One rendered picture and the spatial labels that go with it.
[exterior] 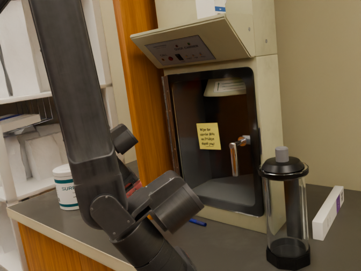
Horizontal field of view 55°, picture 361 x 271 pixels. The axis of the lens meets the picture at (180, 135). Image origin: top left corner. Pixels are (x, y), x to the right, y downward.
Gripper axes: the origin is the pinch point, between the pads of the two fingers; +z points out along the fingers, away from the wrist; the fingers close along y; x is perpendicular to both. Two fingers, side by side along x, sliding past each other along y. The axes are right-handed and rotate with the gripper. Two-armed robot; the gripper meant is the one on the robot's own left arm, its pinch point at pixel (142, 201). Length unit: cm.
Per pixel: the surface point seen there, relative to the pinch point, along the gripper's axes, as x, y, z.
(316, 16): -81, 6, -8
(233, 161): -24.9, -16.3, 1.0
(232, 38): -40, -20, -24
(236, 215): -18.2, -8.5, 18.4
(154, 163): -10.0, 12.3, -2.2
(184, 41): -33.9, -8.8, -29.3
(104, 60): -26, 103, -35
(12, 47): 6, 92, -65
